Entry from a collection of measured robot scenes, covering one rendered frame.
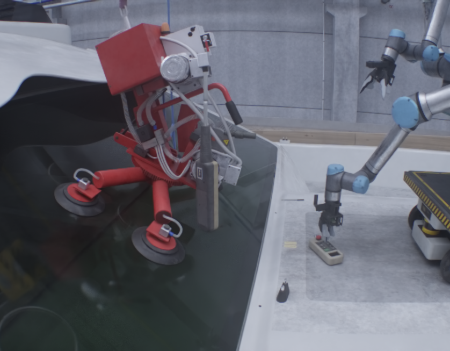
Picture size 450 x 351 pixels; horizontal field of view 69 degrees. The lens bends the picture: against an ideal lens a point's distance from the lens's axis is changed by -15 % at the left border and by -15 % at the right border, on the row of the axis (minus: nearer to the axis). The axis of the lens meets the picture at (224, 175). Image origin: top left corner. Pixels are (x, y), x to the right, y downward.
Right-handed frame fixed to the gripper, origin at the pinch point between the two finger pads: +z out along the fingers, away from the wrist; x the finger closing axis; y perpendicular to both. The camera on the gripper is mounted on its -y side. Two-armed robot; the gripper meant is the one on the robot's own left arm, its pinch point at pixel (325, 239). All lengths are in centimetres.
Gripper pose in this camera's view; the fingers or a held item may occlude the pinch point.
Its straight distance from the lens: 180.0
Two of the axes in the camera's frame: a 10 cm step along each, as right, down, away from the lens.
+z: 0.0, 9.5, 3.1
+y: 2.9, 3.0, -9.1
